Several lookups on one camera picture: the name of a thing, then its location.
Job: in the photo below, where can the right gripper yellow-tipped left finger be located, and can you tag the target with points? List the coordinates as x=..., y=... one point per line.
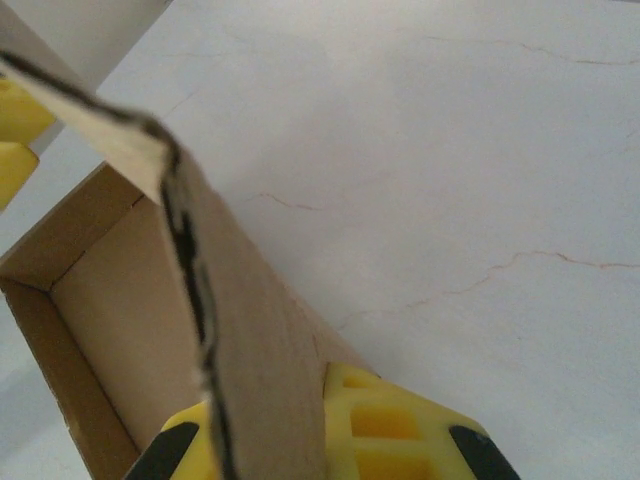
x=185, y=445

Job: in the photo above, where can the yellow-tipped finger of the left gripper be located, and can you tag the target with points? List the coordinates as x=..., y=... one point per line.
x=15, y=170
x=20, y=112

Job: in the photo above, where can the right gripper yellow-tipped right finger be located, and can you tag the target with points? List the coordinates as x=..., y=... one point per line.
x=390, y=430

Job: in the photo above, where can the brown cardboard paper box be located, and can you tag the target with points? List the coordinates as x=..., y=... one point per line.
x=270, y=325

